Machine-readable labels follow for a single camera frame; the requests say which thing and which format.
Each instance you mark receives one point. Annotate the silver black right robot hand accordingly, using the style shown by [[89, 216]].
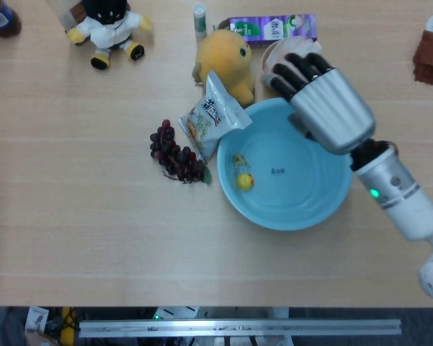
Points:
[[331, 111]]

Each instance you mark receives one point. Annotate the beige ceramic bowl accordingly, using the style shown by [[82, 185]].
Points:
[[266, 63]]

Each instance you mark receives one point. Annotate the orange plush chick toy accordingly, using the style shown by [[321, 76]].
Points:
[[223, 57]]

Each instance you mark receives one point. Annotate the white peanut snack bag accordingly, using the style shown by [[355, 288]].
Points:
[[209, 119]]

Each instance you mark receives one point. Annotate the purple artificial grape bunch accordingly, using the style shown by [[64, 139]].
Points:
[[176, 158]]

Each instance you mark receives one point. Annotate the light blue plastic basin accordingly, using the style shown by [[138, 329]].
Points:
[[292, 202]]

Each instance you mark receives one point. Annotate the purple toothpaste box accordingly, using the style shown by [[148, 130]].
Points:
[[259, 29]]

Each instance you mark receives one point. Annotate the small yellow ball toy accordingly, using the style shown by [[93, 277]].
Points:
[[245, 181]]

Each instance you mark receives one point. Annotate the brown folded cloth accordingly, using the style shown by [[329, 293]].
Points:
[[432, 57]]

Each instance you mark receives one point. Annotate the white green glue stick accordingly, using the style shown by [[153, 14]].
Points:
[[200, 19]]

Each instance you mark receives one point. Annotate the black-headed plush doll white coat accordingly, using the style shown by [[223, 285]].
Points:
[[110, 30]]

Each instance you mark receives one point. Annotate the small brown white box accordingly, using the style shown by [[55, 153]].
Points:
[[70, 18]]

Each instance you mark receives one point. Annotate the cola bottle blue label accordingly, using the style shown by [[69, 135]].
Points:
[[1, 19]]

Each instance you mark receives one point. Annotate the white printed card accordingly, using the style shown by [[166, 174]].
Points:
[[36, 319]]

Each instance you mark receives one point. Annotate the aluminium profile rail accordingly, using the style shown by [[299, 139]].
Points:
[[237, 328]]

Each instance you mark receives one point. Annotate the yellow black post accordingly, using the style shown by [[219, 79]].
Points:
[[67, 324]]

